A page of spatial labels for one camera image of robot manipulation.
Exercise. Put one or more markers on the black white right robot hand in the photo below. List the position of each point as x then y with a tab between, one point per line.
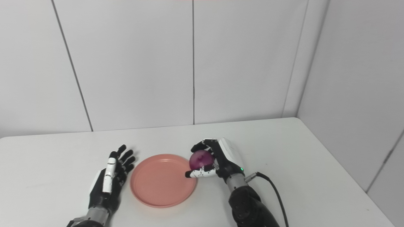
227	160

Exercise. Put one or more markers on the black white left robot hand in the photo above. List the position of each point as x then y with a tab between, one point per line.
104	192

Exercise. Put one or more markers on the purple red onion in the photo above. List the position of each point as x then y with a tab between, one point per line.
201	160

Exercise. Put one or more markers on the pink round plate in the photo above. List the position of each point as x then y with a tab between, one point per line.
159	181

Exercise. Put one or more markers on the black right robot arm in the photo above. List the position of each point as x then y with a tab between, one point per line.
249	205

